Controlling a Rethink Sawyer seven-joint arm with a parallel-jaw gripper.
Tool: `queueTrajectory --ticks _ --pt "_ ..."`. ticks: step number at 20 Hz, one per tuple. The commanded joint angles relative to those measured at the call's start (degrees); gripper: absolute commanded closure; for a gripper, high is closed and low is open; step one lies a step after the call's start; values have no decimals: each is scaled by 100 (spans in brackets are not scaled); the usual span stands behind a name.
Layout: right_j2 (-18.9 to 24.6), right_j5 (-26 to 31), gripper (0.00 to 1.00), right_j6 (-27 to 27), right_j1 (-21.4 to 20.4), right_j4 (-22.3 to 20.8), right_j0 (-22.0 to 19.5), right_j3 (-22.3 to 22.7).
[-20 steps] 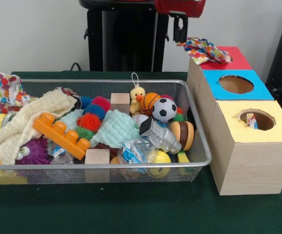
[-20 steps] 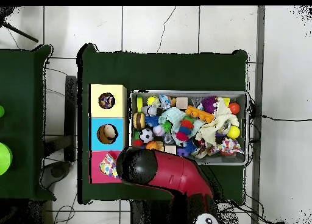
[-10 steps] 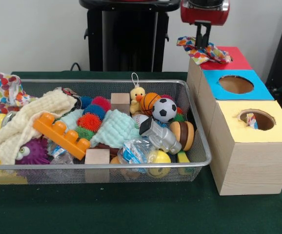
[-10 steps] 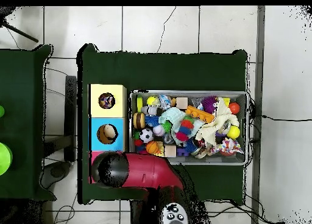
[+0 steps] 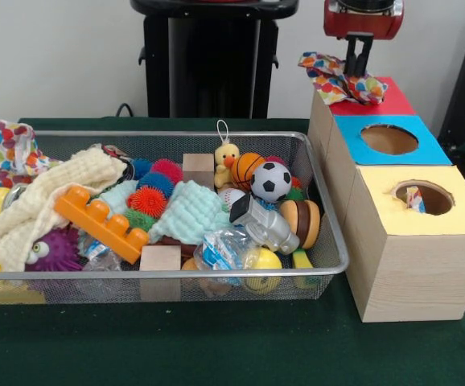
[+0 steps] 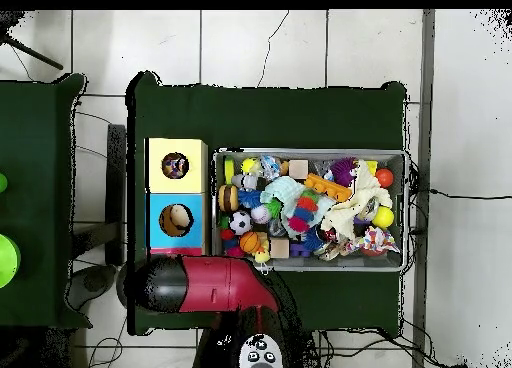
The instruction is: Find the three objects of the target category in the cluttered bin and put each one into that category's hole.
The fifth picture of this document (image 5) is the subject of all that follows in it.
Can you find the silver plastic toy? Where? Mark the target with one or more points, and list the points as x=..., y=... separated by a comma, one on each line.
x=264, y=227

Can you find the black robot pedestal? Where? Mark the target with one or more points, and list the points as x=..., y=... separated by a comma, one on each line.
x=216, y=60

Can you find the small orange basketball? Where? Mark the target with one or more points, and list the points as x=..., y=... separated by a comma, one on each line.
x=242, y=171

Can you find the orange plastic building block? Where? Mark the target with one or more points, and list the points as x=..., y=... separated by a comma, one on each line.
x=104, y=225

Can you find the yellow rubber duck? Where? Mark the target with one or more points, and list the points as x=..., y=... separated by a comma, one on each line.
x=226, y=161

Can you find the toy hamburger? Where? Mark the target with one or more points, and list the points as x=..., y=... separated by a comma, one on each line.
x=301, y=222

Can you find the wooden box with three holes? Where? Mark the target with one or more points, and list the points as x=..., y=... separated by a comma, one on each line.
x=417, y=273

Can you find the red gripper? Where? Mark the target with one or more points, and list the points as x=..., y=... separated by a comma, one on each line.
x=361, y=25

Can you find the colourful dotted cloth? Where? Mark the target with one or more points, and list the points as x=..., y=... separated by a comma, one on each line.
x=11, y=144
x=337, y=86
x=416, y=199

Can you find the mint green waffle cloth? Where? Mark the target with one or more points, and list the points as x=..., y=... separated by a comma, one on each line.
x=192, y=217

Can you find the cream waffle cloth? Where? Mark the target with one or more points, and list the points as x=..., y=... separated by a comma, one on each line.
x=27, y=209

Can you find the small wooden cube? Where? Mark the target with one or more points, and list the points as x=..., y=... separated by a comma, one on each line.
x=198, y=169

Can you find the small black white soccer ball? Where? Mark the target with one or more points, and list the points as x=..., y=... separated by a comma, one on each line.
x=270, y=181

